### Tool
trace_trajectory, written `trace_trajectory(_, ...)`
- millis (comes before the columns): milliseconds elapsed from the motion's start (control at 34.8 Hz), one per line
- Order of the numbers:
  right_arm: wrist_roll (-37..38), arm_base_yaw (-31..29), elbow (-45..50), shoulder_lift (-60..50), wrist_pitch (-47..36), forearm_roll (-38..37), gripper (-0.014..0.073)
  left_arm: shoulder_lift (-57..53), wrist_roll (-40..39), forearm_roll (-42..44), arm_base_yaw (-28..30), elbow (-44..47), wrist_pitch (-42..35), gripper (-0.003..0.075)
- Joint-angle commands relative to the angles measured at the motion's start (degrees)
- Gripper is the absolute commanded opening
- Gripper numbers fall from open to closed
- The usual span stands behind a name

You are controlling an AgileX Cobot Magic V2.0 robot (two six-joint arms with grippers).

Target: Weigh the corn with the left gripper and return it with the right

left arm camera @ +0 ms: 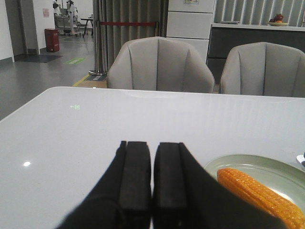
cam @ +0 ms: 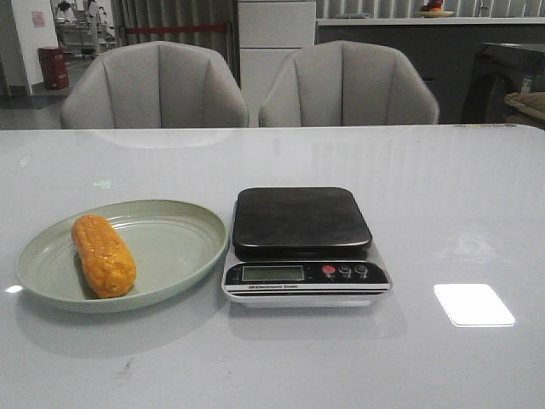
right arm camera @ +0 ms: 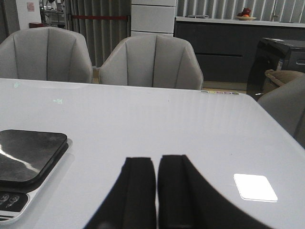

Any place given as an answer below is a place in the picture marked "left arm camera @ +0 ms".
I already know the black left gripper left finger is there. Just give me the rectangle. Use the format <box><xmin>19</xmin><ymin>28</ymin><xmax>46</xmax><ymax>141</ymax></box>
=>
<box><xmin>58</xmin><ymin>141</ymin><xmax>151</xmax><ymax>229</ymax></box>

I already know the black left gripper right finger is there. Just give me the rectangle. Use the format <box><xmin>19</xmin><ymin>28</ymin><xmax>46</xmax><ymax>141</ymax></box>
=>
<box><xmin>153</xmin><ymin>143</ymin><xmax>287</xmax><ymax>229</ymax></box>

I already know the orange corn cob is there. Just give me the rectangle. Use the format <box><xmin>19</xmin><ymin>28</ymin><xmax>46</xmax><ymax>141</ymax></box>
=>
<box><xmin>217</xmin><ymin>167</ymin><xmax>305</xmax><ymax>229</ymax></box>

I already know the green round plate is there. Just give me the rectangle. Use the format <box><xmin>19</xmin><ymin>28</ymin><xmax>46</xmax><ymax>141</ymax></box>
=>
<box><xmin>205</xmin><ymin>155</ymin><xmax>305</xmax><ymax>213</ymax></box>

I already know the electronic kitchen scale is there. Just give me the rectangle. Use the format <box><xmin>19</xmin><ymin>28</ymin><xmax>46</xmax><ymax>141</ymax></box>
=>
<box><xmin>296</xmin><ymin>153</ymin><xmax>305</xmax><ymax>170</ymax></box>

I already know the grey upholstered chair left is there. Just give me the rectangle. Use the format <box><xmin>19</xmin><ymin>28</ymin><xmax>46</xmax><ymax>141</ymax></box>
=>
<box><xmin>107</xmin><ymin>37</ymin><xmax>215</xmax><ymax>93</ymax></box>

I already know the grey upholstered chair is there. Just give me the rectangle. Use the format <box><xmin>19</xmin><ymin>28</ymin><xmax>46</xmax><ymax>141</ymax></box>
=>
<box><xmin>107</xmin><ymin>37</ymin><xmax>215</xmax><ymax>93</ymax></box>
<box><xmin>219</xmin><ymin>42</ymin><xmax>305</xmax><ymax>98</ymax></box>

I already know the grey upholstered chair right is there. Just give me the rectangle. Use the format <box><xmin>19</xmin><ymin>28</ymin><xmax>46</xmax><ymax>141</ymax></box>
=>
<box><xmin>219</xmin><ymin>42</ymin><xmax>305</xmax><ymax>98</ymax></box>

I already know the dark grey counter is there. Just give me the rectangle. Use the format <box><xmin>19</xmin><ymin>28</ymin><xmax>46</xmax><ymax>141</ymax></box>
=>
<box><xmin>207</xmin><ymin>23</ymin><xmax>305</xmax><ymax>84</ymax></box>

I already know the white drawer cabinet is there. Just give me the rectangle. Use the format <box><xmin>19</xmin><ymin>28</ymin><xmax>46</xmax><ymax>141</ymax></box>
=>
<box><xmin>166</xmin><ymin>0</ymin><xmax>214</xmax><ymax>62</ymax></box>

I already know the red barrier belt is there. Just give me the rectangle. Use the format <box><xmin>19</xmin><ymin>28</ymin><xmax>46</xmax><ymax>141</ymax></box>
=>
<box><xmin>100</xmin><ymin>21</ymin><xmax>158</xmax><ymax>27</ymax></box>

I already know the red trash bin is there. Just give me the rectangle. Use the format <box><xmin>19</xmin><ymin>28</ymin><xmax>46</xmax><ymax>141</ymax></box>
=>
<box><xmin>44</xmin><ymin>28</ymin><xmax>60</xmax><ymax>52</ymax></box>

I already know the fruit bowl on counter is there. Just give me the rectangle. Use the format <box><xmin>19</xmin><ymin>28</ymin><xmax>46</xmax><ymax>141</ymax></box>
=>
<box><xmin>268</xmin><ymin>14</ymin><xmax>289</xmax><ymax>26</ymax></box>

